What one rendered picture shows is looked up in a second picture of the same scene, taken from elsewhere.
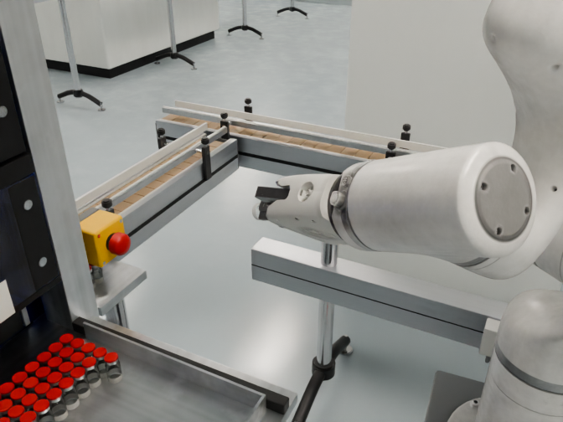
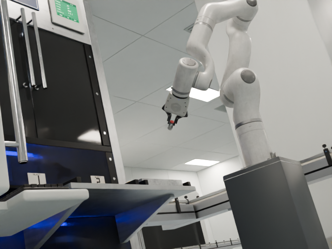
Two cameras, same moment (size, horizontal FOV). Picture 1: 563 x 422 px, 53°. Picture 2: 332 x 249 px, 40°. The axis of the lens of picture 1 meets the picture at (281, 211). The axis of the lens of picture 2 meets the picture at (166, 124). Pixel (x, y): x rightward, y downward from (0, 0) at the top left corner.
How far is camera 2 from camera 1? 175 cm
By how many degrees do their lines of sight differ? 50
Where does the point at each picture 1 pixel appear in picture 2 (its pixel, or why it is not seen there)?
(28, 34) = (111, 119)
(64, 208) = (120, 167)
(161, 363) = not seen: hidden behind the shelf
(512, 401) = (239, 136)
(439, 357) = not seen: outside the picture
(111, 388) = not seen: hidden behind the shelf
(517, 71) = (192, 53)
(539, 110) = (200, 58)
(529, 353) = (235, 117)
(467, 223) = (181, 63)
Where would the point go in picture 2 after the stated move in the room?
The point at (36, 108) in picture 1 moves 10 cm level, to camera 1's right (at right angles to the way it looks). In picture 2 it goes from (112, 136) to (131, 130)
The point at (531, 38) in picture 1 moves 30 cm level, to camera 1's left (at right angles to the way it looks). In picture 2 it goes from (189, 45) to (125, 66)
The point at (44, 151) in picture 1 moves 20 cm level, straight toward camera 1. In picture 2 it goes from (114, 147) to (118, 134)
